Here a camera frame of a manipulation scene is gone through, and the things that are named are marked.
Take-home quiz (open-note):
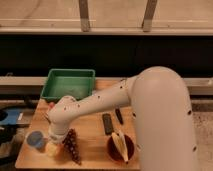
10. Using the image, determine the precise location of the yellow apple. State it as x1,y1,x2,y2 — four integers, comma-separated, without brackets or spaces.
45,142,62,157

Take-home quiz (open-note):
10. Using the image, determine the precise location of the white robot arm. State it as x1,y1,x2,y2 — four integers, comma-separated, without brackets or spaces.
48,66,200,171

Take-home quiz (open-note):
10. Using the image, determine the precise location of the blue plastic cup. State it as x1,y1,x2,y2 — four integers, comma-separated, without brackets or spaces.
26,131,45,149

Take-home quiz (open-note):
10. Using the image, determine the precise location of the dark red grape bunch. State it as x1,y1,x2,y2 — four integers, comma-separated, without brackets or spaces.
62,129,81,165

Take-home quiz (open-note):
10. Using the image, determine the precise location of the blue object at left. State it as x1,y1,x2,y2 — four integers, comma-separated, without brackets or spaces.
0,109,32,126

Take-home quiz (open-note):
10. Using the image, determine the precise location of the black rectangular remote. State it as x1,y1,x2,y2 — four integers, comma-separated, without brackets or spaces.
102,113,114,135

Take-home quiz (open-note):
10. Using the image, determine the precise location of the green plastic tray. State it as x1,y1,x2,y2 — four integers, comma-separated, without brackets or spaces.
40,69,95,102

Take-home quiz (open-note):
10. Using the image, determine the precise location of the red brown bowl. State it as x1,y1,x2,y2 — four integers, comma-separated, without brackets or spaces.
107,136,134,162

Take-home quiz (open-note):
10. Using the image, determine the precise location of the yellow banana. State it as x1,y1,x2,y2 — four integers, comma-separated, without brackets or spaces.
111,131,129,163

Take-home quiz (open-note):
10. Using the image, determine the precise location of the black handled knife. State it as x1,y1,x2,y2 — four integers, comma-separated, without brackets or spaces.
115,108,124,125

